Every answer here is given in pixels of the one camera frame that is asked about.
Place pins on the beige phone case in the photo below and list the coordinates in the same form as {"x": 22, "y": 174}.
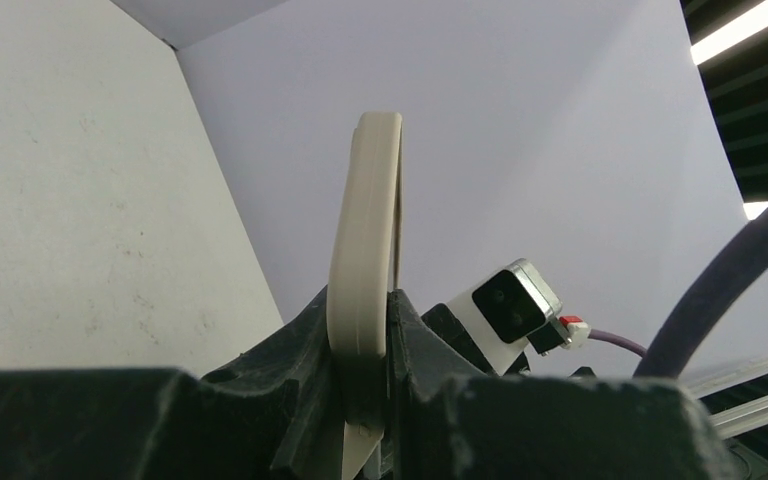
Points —
{"x": 358, "y": 282}

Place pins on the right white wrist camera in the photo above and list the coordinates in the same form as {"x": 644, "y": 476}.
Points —
{"x": 510, "y": 310}

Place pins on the aluminium table frame rail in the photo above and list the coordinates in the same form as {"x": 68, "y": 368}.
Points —
{"x": 742, "y": 418}

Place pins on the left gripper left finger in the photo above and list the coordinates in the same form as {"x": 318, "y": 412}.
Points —
{"x": 271, "y": 413}

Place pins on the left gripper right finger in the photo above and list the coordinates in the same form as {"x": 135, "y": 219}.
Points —
{"x": 452, "y": 421}

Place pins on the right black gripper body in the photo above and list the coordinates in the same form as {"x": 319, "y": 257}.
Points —
{"x": 450, "y": 330}

